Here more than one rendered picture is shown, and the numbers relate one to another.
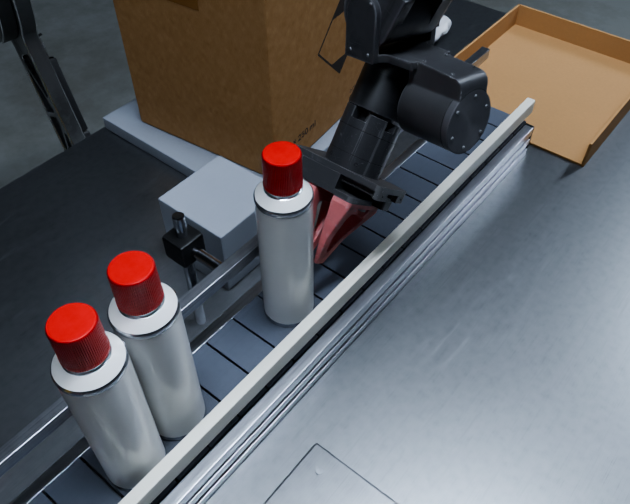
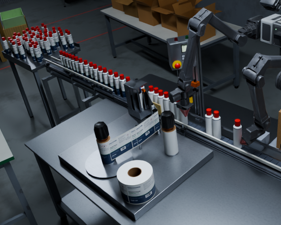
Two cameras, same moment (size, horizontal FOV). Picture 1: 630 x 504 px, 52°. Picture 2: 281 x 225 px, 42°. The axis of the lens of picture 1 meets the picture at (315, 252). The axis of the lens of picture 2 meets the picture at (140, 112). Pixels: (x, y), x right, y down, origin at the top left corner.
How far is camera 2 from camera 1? 2.06 m
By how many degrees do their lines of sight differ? 75
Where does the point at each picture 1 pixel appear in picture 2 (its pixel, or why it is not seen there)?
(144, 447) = (207, 130)
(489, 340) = (238, 177)
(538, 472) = (212, 179)
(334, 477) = (208, 152)
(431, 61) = (252, 127)
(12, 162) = not seen: outside the picture
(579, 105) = not seen: outside the picture
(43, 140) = not seen: outside the picture
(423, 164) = not seen: outside the picture
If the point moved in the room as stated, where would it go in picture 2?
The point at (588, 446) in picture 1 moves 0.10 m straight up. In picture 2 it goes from (217, 186) to (216, 173)
